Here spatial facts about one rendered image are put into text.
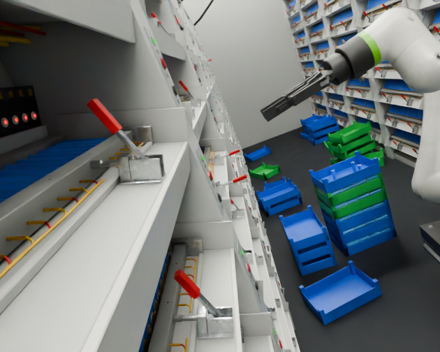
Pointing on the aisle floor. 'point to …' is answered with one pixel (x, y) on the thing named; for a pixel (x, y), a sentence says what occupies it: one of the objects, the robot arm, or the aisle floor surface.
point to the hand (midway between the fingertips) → (274, 109)
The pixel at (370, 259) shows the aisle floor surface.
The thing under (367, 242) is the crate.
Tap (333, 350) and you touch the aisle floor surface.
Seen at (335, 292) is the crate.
